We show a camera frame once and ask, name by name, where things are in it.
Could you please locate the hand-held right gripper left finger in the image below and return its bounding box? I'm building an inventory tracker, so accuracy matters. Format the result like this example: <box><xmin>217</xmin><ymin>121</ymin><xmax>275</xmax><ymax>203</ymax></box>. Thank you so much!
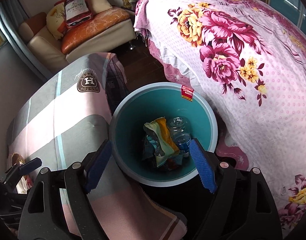
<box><xmin>18</xmin><ymin>139</ymin><xmax>113</xmax><ymax>240</ymax></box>

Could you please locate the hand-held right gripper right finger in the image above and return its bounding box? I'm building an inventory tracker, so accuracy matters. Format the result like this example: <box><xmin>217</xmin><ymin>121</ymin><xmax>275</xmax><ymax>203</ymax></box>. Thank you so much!
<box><xmin>189</xmin><ymin>138</ymin><xmax>284</xmax><ymax>240</ymax></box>

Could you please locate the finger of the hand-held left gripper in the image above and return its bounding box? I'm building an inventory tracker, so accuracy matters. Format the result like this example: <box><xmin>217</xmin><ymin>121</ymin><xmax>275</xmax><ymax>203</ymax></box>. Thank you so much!
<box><xmin>4</xmin><ymin>157</ymin><xmax>43</xmax><ymax>180</ymax></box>

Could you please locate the brown snack packet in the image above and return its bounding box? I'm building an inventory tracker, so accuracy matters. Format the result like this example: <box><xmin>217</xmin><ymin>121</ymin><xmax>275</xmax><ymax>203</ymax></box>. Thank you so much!
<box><xmin>9</xmin><ymin>153</ymin><xmax>27</xmax><ymax>167</ymax></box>

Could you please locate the clear bottle with blue label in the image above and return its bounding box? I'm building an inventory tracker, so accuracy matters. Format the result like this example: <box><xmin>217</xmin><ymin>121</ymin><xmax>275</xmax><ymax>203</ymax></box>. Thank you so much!
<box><xmin>166</xmin><ymin>116</ymin><xmax>192</xmax><ymax>158</ymax></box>

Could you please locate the teal trash bin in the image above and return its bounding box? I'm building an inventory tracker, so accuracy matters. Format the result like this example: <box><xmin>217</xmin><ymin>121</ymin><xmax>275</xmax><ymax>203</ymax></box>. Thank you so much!
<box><xmin>109</xmin><ymin>82</ymin><xmax>218</xmax><ymax>187</ymax></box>

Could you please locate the orange snack bag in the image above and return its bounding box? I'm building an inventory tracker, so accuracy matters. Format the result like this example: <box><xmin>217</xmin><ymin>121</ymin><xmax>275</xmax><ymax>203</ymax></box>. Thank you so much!
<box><xmin>153</xmin><ymin>116</ymin><xmax>180</xmax><ymax>155</ymax></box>

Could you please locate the pale yellow wrapper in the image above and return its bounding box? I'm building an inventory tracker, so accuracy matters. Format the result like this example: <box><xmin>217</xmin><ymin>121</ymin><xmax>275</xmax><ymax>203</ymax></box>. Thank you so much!
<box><xmin>143</xmin><ymin>120</ymin><xmax>175</xmax><ymax>167</ymax></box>

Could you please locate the grey pink checked tablecloth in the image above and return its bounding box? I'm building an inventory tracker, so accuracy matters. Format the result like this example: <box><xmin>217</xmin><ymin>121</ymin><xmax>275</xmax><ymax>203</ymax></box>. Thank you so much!
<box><xmin>5</xmin><ymin>52</ymin><xmax>188</xmax><ymax>240</ymax></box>

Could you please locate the pink floral bedspread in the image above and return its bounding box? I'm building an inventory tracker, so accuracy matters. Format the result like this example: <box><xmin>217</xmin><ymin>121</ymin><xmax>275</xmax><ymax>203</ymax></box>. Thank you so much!
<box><xmin>133</xmin><ymin>0</ymin><xmax>306</xmax><ymax>230</ymax></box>

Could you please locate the cream leather sofa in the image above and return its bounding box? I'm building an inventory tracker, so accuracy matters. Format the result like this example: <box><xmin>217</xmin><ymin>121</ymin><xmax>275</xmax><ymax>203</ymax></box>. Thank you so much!
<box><xmin>18</xmin><ymin>0</ymin><xmax>136</xmax><ymax>74</ymax></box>

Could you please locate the orange seat cushion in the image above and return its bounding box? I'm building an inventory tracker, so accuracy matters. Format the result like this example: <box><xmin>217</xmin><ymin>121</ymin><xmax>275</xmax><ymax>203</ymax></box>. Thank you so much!
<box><xmin>61</xmin><ymin>7</ymin><xmax>131</xmax><ymax>55</ymax></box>

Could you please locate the yellow cartoon pillow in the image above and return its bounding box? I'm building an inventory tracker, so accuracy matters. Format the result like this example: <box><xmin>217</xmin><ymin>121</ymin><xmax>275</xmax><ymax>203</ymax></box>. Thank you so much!
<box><xmin>46</xmin><ymin>5</ymin><xmax>68</xmax><ymax>40</ymax></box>

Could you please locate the grey curtain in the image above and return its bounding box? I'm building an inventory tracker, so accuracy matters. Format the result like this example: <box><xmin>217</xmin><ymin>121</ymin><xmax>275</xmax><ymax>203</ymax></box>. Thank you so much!
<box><xmin>0</xmin><ymin>0</ymin><xmax>47</xmax><ymax>80</ymax></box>

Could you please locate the bottle shaped pillow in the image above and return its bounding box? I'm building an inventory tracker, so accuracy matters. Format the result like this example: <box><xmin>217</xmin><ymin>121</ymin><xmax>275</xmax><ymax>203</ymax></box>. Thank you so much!
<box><xmin>63</xmin><ymin>0</ymin><xmax>94</xmax><ymax>28</ymax></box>

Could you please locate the beige pillow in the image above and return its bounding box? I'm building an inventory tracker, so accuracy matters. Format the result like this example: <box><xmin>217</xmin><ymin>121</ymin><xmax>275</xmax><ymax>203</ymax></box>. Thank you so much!
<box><xmin>87</xmin><ymin>0</ymin><xmax>113</xmax><ymax>15</ymax></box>

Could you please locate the teal door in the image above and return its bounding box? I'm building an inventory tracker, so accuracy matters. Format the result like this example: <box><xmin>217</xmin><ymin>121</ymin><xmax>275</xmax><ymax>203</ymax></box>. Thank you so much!
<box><xmin>268</xmin><ymin>0</ymin><xmax>306</xmax><ymax>30</ymax></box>

